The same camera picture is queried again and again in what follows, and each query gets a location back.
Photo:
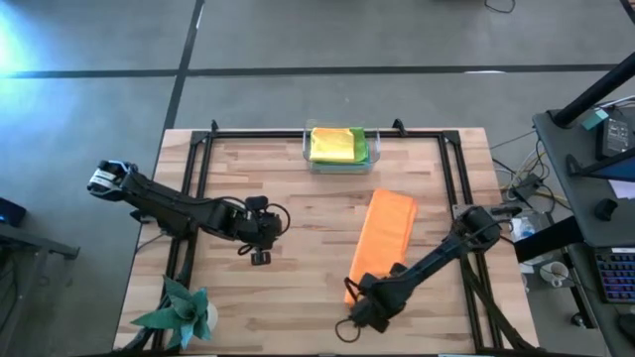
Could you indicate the clear water bottle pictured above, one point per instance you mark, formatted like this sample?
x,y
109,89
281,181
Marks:
x,y
523,230

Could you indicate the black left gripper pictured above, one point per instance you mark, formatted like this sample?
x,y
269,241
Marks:
x,y
258,225

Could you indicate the clear plastic bin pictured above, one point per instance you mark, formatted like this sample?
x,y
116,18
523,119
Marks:
x,y
305,149

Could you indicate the dark grey desk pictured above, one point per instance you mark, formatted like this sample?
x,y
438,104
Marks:
x,y
560,144

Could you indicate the black desk crossbar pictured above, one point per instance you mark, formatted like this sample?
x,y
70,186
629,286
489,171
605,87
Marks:
x,y
546,240

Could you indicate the white mug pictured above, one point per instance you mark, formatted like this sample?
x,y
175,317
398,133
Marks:
x,y
554,273

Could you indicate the black aluminium table frame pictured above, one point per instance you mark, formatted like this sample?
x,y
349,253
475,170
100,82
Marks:
x,y
297,134

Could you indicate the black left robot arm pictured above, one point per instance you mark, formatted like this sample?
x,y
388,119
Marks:
x,y
168,203

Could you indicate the black device blue light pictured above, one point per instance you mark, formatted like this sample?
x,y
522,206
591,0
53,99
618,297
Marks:
x,y
12,213

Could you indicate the yellow microfiber towel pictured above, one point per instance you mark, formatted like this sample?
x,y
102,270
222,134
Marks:
x,y
332,145

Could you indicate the green microfiber towel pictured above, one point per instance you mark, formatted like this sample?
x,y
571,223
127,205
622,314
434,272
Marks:
x,y
361,146

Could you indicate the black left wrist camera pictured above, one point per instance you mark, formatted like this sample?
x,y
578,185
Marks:
x,y
257,202

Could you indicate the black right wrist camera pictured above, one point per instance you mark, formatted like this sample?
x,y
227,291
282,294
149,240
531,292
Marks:
x,y
398,270

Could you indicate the black computer mouse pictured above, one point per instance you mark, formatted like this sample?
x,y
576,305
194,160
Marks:
x,y
605,209

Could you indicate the backlit computer keyboard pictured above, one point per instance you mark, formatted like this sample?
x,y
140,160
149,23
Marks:
x,y
617,275

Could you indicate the white paper sheet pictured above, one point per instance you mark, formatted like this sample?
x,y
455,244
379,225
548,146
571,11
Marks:
x,y
622,188

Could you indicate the black laptop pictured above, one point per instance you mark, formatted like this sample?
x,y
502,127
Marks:
x,y
610,166

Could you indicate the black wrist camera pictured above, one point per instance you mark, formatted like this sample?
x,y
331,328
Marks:
x,y
257,202
398,270

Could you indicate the teal sticky note pad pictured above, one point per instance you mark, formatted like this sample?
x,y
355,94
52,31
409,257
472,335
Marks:
x,y
594,119

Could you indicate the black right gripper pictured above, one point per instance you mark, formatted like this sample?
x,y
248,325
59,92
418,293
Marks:
x,y
379,300

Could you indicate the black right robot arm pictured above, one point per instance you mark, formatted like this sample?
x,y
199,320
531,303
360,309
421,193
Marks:
x,y
456,243

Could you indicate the black stand pole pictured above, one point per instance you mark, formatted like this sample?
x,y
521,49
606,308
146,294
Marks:
x,y
595,91

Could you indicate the orange microfiber towel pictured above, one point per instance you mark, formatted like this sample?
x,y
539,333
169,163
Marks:
x,y
384,238

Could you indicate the artificial green potted plant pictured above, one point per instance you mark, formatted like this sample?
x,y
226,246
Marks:
x,y
173,310

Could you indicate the black power adapter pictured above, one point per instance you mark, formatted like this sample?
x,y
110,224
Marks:
x,y
614,136

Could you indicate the grey side table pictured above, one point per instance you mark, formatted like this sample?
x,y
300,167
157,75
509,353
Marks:
x,y
25,243

